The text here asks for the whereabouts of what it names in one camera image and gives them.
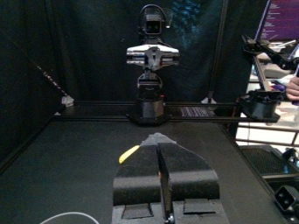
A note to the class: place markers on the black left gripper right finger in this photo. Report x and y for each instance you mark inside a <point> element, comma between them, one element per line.
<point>192,178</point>

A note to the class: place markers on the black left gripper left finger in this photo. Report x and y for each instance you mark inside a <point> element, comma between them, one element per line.
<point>134,178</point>

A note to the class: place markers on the yellow toy fries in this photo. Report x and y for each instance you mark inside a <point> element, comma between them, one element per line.
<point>129,154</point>

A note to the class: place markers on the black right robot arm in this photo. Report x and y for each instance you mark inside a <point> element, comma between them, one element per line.
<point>150,100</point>

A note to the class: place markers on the person's hand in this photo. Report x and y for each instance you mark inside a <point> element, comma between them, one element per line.
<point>293,88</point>

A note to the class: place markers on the black mesh tray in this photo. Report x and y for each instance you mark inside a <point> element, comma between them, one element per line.
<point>265,159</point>

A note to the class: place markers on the purple monitor screen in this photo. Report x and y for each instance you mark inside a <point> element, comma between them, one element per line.
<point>281,18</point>

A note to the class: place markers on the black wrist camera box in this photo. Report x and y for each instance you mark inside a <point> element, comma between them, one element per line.
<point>153,25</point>

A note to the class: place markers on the black frame post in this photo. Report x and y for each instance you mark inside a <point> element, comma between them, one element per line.
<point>220,49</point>

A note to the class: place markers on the white corner bracket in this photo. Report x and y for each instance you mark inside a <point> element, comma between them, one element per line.
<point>68,101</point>
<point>209,100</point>

